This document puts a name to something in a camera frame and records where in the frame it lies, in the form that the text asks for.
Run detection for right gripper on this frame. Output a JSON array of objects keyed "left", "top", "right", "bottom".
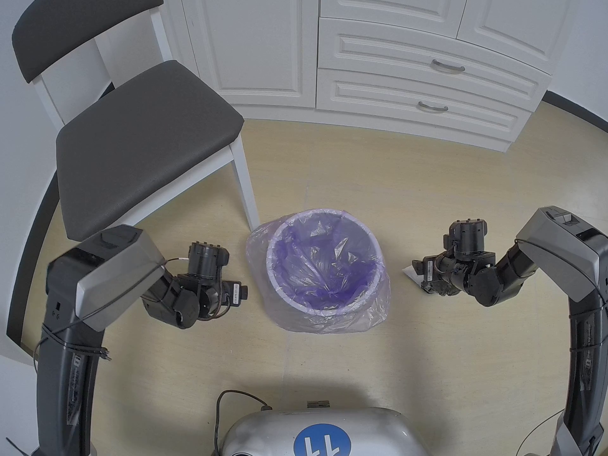
[{"left": 422, "top": 255, "right": 458, "bottom": 285}]

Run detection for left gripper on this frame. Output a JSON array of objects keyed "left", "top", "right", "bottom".
[{"left": 218, "top": 279, "right": 243, "bottom": 311}]

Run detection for black plastic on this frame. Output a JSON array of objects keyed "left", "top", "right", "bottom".
[{"left": 418, "top": 277, "right": 459, "bottom": 298}]

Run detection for purple plastic bag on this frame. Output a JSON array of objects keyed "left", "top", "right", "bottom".
[{"left": 245, "top": 208, "right": 392, "bottom": 335}]

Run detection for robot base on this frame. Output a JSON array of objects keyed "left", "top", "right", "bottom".
[{"left": 223, "top": 401, "right": 430, "bottom": 456}]

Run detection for white trash bin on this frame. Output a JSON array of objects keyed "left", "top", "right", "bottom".
[{"left": 266, "top": 212, "right": 384, "bottom": 317}]

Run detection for white chair dark grey seat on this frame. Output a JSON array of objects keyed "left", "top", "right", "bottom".
[{"left": 12, "top": 0, "right": 262, "bottom": 243}]

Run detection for white wardrobe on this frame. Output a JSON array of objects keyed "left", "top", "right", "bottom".
[{"left": 159, "top": 0, "right": 585, "bottom": 153}]

